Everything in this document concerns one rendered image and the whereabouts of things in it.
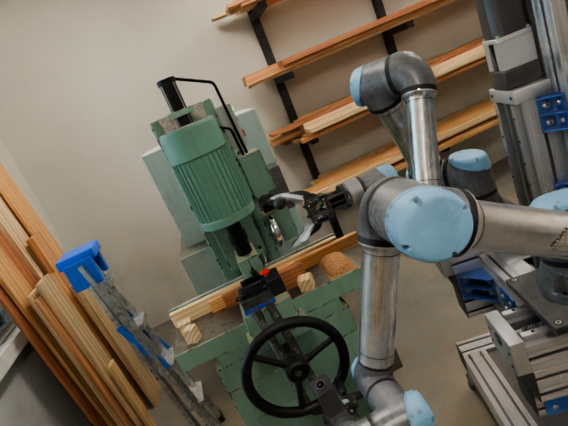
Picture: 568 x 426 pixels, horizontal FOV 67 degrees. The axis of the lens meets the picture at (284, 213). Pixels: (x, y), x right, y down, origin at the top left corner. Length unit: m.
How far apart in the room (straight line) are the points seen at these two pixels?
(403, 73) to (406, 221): 0.66
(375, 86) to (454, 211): 0.68
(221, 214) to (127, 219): 2.46
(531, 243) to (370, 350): 0.36
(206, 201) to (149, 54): 2.45
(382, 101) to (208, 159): 0.53
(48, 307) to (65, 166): 1.49
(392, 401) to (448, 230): 0.37
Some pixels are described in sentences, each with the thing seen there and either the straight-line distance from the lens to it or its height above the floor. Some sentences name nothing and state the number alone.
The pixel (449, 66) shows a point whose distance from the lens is 3.66.
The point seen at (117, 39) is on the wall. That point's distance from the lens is 3.64.
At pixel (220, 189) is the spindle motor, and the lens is 1.25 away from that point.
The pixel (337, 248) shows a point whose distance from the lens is 1.44.
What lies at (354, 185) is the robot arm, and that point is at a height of 1.15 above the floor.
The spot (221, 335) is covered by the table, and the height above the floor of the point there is 0.90.
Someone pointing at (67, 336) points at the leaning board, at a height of 0.74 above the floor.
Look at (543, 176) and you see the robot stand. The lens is 1.27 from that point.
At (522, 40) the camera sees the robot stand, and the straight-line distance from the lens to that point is 1.23.
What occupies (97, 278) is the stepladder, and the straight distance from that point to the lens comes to 2.00.
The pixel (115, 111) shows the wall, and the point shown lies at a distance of 3.60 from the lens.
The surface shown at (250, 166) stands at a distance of 1.50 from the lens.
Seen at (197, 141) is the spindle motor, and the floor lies 1.42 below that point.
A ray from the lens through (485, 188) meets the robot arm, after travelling 1.51.
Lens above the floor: 1.49
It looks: 16 degrees down
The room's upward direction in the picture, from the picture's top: 23 degrees counter-clockwise
